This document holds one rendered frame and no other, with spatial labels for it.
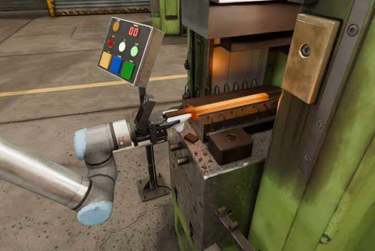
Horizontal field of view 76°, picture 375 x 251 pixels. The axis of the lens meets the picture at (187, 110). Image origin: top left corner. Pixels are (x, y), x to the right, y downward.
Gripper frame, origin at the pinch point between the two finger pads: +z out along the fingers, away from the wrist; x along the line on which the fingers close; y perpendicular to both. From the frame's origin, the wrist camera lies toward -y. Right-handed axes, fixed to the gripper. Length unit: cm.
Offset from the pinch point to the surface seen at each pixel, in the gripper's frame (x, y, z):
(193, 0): -2.2, -35.1, 4.5
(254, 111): 6.5, 1.8, 23.5
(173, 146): 1.8, 11.7, -6.2
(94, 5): -801, 75, -5
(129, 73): -41.3, -0.8, -12.5
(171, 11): -469, 56, 143
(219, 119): 6.7, 1.2, 9.1
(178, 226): -9, 78, -5
